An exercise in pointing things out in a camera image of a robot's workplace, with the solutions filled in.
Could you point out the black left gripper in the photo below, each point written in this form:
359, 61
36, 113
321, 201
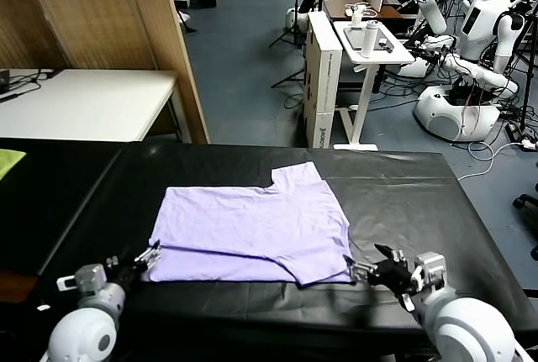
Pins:
126, 274

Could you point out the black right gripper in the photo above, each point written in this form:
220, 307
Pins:
393, 278

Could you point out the lavender t-shirt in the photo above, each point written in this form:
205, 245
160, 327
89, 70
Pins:
252, 227

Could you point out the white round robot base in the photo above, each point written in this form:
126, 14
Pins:
291, 17

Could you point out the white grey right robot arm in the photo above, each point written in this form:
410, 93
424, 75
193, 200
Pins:
466, 328

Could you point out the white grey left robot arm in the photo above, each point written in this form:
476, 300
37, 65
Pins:
84, 332

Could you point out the black side table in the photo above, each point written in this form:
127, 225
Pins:
50, 194

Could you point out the black plastic table cover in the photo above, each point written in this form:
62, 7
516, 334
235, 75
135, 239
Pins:
420, 169

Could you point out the yellow-green cloth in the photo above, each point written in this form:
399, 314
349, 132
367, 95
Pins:
8, 162

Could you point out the black office chair base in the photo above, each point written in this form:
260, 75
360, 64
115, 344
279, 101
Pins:
525, 201

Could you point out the white rectangular table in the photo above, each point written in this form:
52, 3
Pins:
92, 101

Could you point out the white height-adjustable desk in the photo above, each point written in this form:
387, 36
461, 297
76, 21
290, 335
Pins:
361, 97

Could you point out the tall white cardboard box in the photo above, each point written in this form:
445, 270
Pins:
323, 85

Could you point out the black floor power strip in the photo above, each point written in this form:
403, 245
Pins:
515, 131

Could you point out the small black device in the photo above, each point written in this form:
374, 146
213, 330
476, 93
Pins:
3, 80

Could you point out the small black gadget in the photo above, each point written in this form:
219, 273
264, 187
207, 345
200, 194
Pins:
384, 44

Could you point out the white bottle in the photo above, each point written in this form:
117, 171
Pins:
369, 38

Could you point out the tall black tripod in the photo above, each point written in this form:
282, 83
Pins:
526, 85

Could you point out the wooden folding screen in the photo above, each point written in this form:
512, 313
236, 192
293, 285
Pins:
105, 13

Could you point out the white headset on stand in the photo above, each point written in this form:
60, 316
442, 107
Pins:
357, 11

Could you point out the white humanoid robot with base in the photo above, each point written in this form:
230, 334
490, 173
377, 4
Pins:
479, 22

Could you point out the brown wooden desk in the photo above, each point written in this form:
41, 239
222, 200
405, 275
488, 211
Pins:
336, 5

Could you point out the black tripod stand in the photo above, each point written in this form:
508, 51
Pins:
299, 9

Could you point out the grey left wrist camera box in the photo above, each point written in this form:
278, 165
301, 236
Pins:
88, 278

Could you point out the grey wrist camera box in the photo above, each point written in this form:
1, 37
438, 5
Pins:
430, 269
88, 278

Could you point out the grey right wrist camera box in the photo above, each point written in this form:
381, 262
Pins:
430, 269

